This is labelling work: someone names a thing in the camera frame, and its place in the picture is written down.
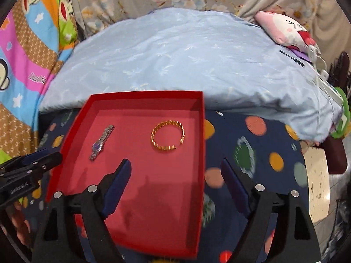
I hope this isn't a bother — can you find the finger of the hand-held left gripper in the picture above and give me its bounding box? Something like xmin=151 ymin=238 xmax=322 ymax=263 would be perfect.
xmin=0 ymin=148 xmax=50 ymax=174
xmin=16 ymin=152 xmax=63 ymax=180

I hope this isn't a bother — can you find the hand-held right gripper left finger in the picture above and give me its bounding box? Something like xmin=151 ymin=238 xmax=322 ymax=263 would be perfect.
xmin=32 ymin=158 xmax=132 ymax=263

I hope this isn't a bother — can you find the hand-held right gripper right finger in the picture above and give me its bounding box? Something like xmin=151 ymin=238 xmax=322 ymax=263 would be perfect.
xmin=220 ymin=158 xmax=322 ymax=263

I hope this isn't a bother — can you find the silver wrist watch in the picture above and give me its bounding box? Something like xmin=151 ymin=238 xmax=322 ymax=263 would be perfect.
xmin=89 ymin=124 xmax=116 ymax=162

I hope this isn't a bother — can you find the red cardboard box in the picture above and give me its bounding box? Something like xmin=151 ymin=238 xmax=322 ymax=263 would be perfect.
xmin=45 ymin=90 xmax=206 ymax=259

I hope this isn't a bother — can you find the gold bracelet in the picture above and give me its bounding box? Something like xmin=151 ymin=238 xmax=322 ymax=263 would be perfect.
xmin=150 ymin=120 xmax=185 ymax=151

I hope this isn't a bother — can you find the person's left hand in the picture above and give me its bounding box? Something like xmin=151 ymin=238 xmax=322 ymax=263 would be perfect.
xmin=4 ymin=200 xmax=32 ymax=247

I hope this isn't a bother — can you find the dark blue polka-dot blanket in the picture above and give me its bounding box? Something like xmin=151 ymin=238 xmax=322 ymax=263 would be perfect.
xmin=16 ymin=110 xmax=313 ymax=263

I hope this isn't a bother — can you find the cream stool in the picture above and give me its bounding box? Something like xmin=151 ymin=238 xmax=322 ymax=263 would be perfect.
xmin=303 ymin=146 xmax=331 ymax=224

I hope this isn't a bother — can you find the colourful cartoon monkey blanket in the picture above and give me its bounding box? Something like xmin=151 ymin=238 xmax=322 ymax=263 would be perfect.
xmin=0 ymin=0 xmax=81 ymax=165

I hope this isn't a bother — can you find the dark brown furniture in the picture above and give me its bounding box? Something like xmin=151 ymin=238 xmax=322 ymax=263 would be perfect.
xmin=325 ymin=52 xmax=351 ymax=174

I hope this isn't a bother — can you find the green plush toy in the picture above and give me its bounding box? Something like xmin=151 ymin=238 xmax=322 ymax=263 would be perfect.
xmin=330 ymin=86 xmax=351 ymax=139

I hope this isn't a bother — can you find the light blue pillow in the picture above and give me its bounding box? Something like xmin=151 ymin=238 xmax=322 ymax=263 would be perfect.
xmin=40 ymin=7 xmax=344 ymax=143

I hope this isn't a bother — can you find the black pen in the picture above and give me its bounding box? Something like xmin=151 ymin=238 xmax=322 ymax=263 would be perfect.
xmin=280 ymin=50 xmax=305 ymax=67

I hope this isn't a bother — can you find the purple sheet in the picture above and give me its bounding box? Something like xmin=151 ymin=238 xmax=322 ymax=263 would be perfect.
xmin=296 ymin=48 xmax=316 ymax=61

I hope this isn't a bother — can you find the pink plush toy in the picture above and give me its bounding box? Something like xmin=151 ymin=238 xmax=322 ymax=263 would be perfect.
xmin=254 ymin=11 xmax=319 ymax=51

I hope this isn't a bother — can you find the white cable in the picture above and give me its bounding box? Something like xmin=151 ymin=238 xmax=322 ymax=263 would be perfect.
xmin=307 ymin=44 xmax=343 ymax=107

